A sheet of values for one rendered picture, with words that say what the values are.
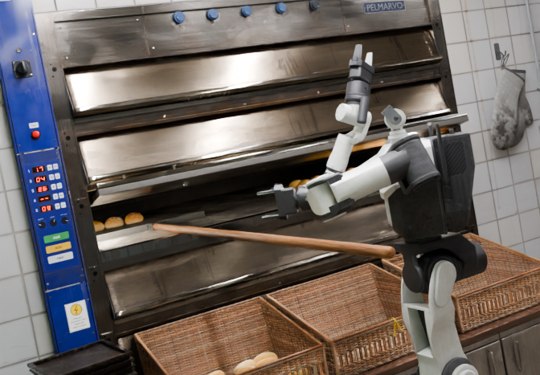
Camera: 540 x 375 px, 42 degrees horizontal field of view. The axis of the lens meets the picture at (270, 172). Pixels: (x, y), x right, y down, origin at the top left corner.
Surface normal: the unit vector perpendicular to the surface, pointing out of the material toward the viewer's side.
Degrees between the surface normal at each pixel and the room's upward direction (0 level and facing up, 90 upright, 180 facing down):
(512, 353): 90
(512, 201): 90
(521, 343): 90
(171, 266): 70
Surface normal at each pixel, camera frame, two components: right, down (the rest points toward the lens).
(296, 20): 0.46, -0.04
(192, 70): 0.37, -0.37
